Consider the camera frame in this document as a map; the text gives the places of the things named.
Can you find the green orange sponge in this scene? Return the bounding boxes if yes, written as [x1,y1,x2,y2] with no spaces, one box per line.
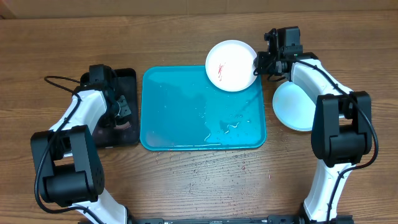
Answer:
[114,122,131,129]

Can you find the white plate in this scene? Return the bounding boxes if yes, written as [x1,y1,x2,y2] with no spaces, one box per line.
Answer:
[205,40,257,92]

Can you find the light blue plate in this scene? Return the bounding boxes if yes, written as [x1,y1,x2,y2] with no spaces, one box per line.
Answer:
[272,82,315,132]

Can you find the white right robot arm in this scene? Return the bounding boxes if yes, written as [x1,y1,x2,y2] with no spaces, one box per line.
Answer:
[254,52,379,223]

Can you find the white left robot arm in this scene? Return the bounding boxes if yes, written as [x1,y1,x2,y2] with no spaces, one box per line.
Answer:
[30,90,135,223]

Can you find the black water tray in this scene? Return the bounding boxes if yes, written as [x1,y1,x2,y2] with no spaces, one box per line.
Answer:
[76,68,139,148]

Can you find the teal serving tray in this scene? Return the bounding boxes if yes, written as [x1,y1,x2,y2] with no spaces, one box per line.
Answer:
[140,65,267,151]

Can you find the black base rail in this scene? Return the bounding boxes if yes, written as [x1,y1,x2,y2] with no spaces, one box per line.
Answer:
[133,215,315,224]

